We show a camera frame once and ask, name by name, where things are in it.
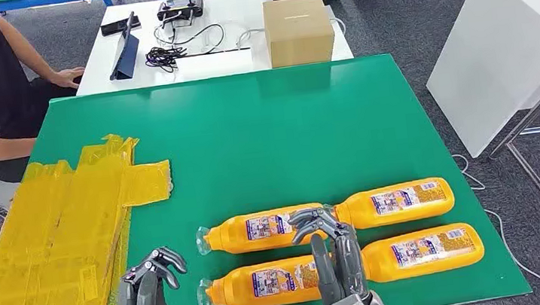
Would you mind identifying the person's left hand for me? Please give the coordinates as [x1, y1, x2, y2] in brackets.
[48, 65, 88, 92]

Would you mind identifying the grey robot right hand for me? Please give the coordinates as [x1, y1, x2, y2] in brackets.
[286, 201, 372, 305]

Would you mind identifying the black smartphone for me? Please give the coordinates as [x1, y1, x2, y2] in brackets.
[99, 14, 143, 38]

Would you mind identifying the orange detergent bottle clear cap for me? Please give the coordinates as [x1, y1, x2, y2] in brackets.
[358, 221, 488, 285]
[328, 175, 457, 233]
[194, 200, 334, 258]
[194, 254, 325, 305]

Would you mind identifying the tablet in blue case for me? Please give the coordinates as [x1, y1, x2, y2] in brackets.
[102, 11, 144, 82]

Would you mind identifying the black remote controller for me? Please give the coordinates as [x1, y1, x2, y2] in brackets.
[155, 0, 206, 25]

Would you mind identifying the white desk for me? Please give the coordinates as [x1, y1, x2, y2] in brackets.
[66, 0, 356, 97]

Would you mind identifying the brown cardboard box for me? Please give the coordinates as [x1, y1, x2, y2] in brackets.
[261, 0, 339, 69]

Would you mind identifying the white block table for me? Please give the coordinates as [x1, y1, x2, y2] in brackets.
[417, 0, 540, 164]

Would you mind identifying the black cable bundle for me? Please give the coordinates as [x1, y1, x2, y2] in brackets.
[142, 21, 229, 77]

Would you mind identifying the white floor cable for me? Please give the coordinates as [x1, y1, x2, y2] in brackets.
[452, 144, 540, 305]

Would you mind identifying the white cable on desk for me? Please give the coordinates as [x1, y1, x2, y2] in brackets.
[234, 15, 348, 50]

